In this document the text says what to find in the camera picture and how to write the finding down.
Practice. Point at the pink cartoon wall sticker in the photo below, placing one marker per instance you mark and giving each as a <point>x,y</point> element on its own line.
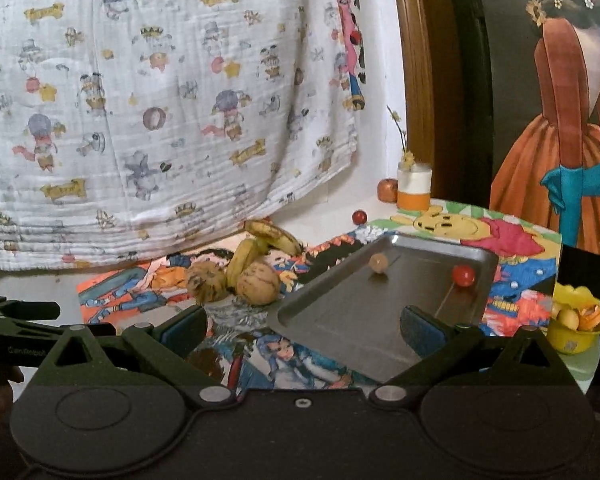
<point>352,35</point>

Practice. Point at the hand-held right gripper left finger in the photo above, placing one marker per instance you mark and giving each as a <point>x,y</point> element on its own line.
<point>182,332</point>

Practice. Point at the orange peel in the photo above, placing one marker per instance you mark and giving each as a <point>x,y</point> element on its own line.
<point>595,315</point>

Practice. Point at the metal tray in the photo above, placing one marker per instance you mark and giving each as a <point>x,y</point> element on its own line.
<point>340,310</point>

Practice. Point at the small tan round fruit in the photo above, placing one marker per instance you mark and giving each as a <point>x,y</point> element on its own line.
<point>379,263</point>

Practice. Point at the red cherry tomato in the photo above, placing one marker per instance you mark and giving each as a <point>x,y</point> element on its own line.
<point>464,276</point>
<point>359,217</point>

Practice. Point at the spotted yellow banana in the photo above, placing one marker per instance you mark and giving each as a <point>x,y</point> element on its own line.
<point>280,239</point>

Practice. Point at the small yellow fruit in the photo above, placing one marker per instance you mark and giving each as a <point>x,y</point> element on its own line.
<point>567,317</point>

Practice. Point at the white and orange jar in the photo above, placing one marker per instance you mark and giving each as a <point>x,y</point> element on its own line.
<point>414,195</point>

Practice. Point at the brown wooden door frame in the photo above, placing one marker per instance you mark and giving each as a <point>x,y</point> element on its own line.
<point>420,60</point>

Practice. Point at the pale green plastic stool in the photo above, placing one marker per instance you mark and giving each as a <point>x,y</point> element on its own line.
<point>582,370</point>

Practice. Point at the striped brown round fruit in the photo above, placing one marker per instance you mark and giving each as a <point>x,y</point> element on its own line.
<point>206,282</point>

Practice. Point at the dried yellow flower twig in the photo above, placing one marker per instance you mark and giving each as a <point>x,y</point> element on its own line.
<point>406,159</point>

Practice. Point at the small orange-red apple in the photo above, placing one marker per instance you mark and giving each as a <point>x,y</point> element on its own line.
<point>387,191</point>

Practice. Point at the yellow bowl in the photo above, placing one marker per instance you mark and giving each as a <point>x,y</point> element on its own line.
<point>575,340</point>

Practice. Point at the colourful cartoon printed mat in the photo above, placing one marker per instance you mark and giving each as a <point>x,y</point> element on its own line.
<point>520,270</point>

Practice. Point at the white cartoon printed blanket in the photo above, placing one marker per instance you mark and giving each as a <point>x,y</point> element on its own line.
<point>155,85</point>

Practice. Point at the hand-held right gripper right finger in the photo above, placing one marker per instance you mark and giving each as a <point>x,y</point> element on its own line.
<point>417,332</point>

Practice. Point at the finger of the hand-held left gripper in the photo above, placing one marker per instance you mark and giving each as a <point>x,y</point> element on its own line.
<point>15,328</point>
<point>20,308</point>

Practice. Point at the wall poster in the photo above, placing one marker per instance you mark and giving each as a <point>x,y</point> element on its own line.
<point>570,110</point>

